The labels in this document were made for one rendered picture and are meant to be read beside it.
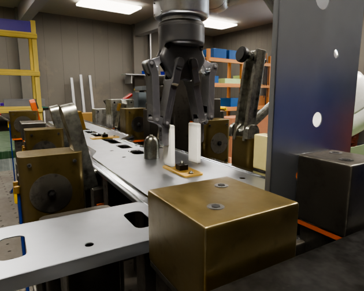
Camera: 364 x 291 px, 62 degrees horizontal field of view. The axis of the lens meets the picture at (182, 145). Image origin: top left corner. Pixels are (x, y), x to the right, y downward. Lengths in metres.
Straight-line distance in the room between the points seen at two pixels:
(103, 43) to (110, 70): 0.71
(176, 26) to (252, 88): 0.19
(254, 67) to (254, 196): 0.39
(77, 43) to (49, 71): 1.01
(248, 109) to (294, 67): 0.32
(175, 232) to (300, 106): 0.15
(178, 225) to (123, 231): 0.12
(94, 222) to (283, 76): 0.23
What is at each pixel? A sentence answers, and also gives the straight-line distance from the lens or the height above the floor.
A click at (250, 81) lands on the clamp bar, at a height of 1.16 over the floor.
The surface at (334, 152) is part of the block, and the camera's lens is 0.31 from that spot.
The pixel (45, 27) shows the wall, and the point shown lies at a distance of 8.36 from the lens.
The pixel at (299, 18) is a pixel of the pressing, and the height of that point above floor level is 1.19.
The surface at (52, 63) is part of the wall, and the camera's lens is 8.27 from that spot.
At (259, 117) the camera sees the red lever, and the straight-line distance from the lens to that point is 0.62.
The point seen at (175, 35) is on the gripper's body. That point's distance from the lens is 0.49.
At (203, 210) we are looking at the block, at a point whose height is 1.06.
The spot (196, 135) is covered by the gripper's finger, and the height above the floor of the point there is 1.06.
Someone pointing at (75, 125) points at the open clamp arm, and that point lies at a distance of 0.49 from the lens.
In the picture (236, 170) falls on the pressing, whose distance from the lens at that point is 0.54.
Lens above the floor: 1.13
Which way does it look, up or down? 10 degrees down
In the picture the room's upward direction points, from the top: straight up
